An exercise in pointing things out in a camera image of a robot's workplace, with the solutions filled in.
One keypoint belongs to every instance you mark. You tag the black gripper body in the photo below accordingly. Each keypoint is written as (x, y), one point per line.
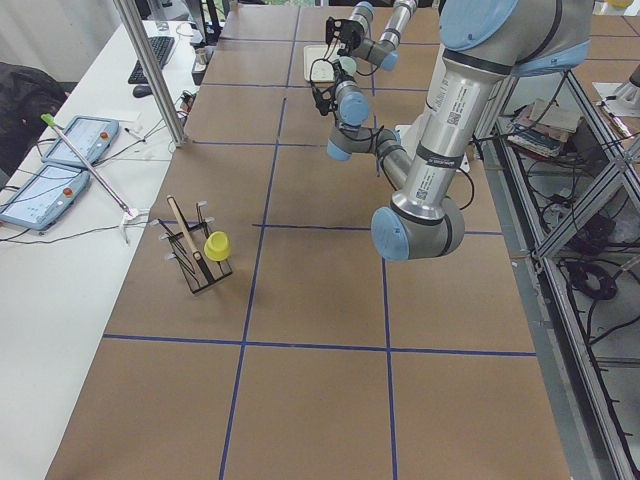
(353, 34)
(340, 74)

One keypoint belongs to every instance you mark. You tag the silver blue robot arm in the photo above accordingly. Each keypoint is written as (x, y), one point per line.
(483, 43)
(353, 33)

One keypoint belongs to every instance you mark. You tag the cream bear serving tray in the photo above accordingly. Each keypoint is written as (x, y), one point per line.
(317, 63)

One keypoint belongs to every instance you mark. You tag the steel metal cup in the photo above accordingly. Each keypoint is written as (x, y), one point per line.
(200, 59)

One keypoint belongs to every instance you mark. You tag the yellow plastic cup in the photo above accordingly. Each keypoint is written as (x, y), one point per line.
(217, 246)

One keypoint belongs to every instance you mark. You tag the black computer mouse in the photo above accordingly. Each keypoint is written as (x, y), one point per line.
(141, 91)

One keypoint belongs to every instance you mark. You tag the stack of books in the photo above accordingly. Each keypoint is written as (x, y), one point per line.
(542, 128)

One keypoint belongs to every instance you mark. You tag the black marker pen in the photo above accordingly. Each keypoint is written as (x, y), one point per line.
(135, 135)

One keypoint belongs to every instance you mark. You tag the upper blue teach pendant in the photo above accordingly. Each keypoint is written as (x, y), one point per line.
(90, 135)

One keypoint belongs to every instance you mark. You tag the blue teach pendant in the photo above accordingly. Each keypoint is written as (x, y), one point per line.
(90, 135)
(45, 197)

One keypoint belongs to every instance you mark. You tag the lower blue teach pendant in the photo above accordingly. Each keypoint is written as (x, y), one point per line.
(45, 197)

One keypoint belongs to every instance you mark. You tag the aluminium frame post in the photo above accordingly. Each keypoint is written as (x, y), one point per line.
(134, 26)

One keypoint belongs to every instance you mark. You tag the black wire cup rack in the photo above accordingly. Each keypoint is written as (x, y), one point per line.
(186, 240)

